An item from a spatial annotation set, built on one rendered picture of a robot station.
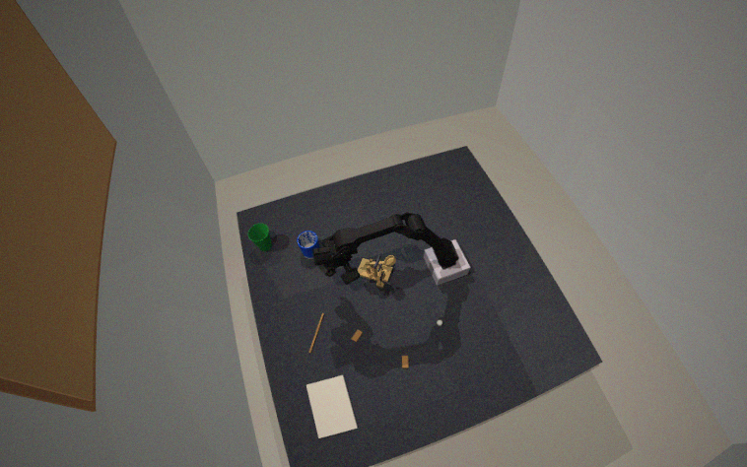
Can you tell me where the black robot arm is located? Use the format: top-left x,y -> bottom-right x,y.
313,212 -> 459,277

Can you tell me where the green plastic cup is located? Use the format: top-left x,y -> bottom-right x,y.
248,224 -> 271,252

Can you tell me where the dark blue cup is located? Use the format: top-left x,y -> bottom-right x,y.
298,231 -> 319,259

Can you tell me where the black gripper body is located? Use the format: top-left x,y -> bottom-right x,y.
321,236 -> 360,285

